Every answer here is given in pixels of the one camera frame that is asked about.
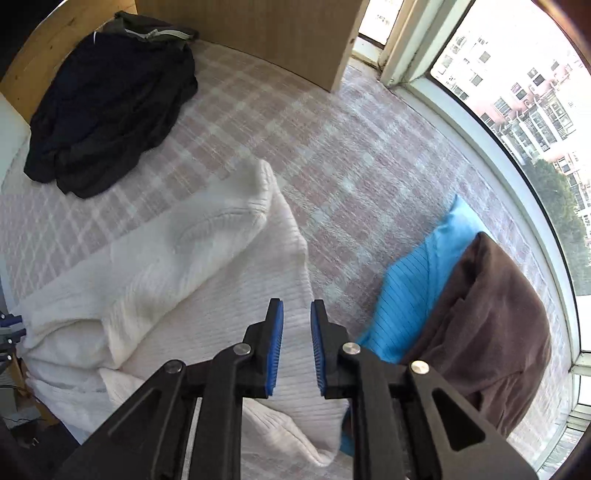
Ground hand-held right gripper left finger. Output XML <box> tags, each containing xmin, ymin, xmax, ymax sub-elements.
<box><xmin>58</xmin><ymin>298</ymin><xmax>284</xmax><ymax>480</ymax></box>

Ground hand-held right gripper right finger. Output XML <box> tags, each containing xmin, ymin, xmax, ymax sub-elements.
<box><xmin>310</xmin><ymin>299</ymin><xmax>539</xmax><ymax>480</ymax></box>

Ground cream knit cardigan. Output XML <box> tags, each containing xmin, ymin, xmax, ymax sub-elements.
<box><xmin>9</xmin><ymin>159</ymin><xmax>352</xmax><ymax>467</ymax></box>

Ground folded blue garment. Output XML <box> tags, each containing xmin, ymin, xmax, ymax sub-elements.
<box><xmin>339</xmin><ymin>194</ymin><xmax>490</xmax><ymax>455</ymax></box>

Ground folded brown garment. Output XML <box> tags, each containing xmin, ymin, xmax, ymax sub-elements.
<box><xmin>399</xmin><ymin>231</ymin><xmax>552</xmax><ymax>439</ymax></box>

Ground pink checked blanket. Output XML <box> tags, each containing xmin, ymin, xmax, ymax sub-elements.
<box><xmin>0</xmin><ymin>39</ymin><xmax>578</xmax><ymax>480</ymax></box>

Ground dark navy garment pile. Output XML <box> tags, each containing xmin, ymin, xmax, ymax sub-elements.
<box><xmin>23</xmin><ymin>32</ymin><xmax>199</xmax><ymax>199</ymax></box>

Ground pine plank panel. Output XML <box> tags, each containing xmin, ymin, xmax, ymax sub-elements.
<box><xmin>0</xmin><ymin>0</ymin><xmax>139</xmax><ymax>123</ymax></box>

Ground large light wooden board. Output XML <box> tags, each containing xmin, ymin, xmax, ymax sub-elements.
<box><xmin>134</xmin><ymin>0</ymin><xmax>370</xmax><ymax>93</ymax></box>

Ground dark green garment striped trim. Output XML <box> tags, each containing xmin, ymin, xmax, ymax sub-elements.
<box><xmin>99</xmin><ymin>10</ymin><xmax>200</xmax><ymax>49</ymax></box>

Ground apartment buildings outside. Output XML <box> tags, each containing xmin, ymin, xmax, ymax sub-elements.
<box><xmin>431</xmin><ymin>0</ymin><xmax>591</xmax><ymax>232</ymax></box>

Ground white window frame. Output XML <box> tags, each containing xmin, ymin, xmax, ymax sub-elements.
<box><xmin>351</xmin><ymin>0</ymin><xmax>591</xmax><ymax>472</ymax></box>

